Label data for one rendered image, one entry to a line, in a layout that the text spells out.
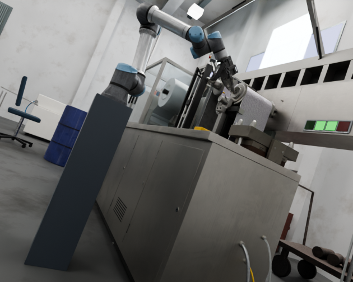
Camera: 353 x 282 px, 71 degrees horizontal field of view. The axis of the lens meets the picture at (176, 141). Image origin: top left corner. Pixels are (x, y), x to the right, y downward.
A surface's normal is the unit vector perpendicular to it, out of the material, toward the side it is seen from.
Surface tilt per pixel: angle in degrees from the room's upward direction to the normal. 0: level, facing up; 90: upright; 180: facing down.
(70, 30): 90
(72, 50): 90
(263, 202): 90
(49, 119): 90
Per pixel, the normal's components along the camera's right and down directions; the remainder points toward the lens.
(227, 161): 0.43, 0.09
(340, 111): -0.82, -0.36
